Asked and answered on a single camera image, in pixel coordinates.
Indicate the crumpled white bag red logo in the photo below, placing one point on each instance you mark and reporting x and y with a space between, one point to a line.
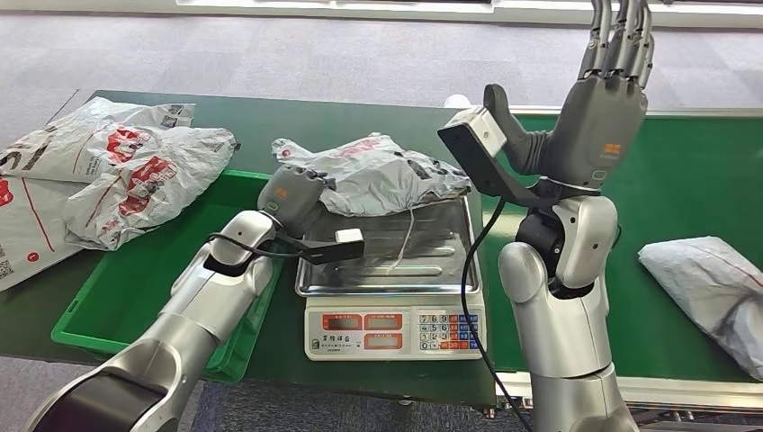
161 179

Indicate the green plastic crate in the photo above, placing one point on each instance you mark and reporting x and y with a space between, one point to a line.
125 298

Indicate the green conveyor belt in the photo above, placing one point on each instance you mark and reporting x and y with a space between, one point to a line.
685 179

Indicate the grey wrapped parcel bag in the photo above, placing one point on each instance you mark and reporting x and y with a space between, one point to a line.
709 286

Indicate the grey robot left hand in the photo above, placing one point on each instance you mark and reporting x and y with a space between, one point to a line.
292 194

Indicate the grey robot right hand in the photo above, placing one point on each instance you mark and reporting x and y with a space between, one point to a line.
596 131

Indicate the white mail bag QR print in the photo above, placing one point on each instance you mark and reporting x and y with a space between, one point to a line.
65 143

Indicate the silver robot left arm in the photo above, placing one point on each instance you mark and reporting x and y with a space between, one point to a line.
197 310

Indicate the white electronic scale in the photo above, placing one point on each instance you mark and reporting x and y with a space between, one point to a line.
387 334

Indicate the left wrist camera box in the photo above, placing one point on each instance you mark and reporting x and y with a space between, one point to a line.
340 245

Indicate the grey mail bag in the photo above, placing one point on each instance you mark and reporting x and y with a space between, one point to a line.
381 179

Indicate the steel weighing tray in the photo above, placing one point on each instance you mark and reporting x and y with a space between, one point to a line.
429 250

